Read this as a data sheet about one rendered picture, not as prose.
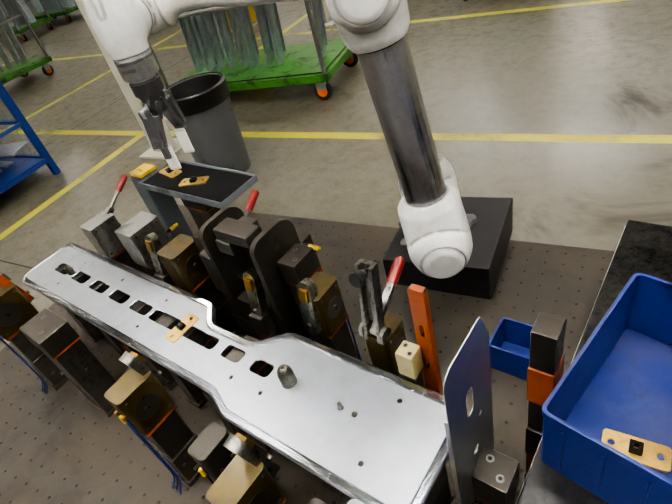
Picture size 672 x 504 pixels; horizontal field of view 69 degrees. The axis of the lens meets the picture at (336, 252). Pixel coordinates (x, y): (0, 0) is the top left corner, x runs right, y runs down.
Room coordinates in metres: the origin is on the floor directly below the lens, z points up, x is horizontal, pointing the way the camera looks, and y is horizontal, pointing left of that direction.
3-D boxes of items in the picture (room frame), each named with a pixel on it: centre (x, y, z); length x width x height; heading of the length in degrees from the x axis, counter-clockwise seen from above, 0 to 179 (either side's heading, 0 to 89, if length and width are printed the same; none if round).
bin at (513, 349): (0.71, -0.36, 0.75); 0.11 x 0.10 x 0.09; 44
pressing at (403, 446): (0.87, 0.42, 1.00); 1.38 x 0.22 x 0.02; 44
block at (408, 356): (0.55, -0.07, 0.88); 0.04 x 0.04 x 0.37; 44
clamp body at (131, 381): (0.68, 0.49, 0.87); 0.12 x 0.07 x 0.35; 134
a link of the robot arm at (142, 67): (1.25, 0.32, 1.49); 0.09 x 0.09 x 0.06
